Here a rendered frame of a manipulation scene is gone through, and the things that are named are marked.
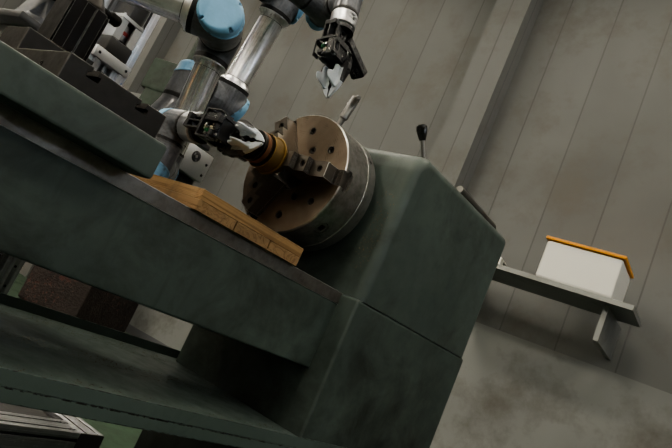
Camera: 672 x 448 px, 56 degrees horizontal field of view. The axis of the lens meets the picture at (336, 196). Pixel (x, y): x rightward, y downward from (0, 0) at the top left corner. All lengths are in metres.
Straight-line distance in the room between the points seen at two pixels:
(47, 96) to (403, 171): 0.89
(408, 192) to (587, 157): 3.68
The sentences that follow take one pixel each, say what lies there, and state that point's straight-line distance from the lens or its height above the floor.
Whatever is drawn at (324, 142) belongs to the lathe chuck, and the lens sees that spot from 1.51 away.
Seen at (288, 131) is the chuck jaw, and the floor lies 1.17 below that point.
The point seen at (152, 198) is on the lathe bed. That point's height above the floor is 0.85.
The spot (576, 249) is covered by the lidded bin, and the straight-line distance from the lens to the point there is 4.17.
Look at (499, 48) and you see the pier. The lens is 5.56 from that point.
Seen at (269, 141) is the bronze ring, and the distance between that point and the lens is 1.42.
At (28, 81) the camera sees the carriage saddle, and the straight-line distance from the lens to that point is 0.92.
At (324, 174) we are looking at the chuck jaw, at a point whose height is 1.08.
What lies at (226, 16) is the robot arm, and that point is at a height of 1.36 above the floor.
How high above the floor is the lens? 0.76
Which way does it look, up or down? 12 degrees up
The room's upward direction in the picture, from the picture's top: 24 degrees clockwise
